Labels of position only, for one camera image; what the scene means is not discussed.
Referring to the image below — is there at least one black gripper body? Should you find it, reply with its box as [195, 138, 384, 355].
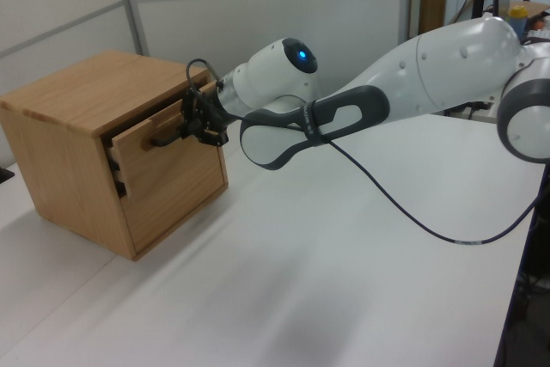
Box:
[195, 95, 229, 148]

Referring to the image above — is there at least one black metal drawer handle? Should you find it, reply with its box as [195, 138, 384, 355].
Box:
[150, 131, 185, 149]

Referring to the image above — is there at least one wooden drawer with handle notch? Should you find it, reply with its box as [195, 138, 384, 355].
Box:
[107, 81, 225, 204]

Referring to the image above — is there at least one plain wooden drawer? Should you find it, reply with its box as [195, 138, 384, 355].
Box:
[122, 143, 230, 257]

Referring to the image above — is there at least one wooden drawer cabinet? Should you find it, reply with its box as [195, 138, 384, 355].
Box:
[0, 49, 230, 262]

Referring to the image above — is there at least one tall cardboard box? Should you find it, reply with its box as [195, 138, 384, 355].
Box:
[419, 0, 449, 35]

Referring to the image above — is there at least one yellow capped bottle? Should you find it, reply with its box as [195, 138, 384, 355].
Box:
[506, 4, 530, 40]

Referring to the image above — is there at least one black cable strap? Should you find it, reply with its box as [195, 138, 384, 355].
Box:
[300, 100, 330, 150]

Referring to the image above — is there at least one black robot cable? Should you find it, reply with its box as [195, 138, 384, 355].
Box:
[186, 58, 541, 246]

